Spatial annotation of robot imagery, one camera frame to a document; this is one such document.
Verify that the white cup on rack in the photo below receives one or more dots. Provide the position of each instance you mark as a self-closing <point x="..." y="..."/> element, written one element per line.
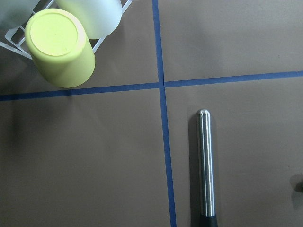
<point x="99" y="17"/>

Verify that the yellow-green cup on rack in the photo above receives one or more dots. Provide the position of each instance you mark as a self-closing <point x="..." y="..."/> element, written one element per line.
<point x="59" y="48"/>

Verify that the steel muddler black head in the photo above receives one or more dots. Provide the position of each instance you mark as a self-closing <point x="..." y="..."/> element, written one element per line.
<point x="208" y="216"/>

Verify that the wire cup rack wooden handle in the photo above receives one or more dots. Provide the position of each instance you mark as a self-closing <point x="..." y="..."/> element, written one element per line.
<point x="14" y="39"/>

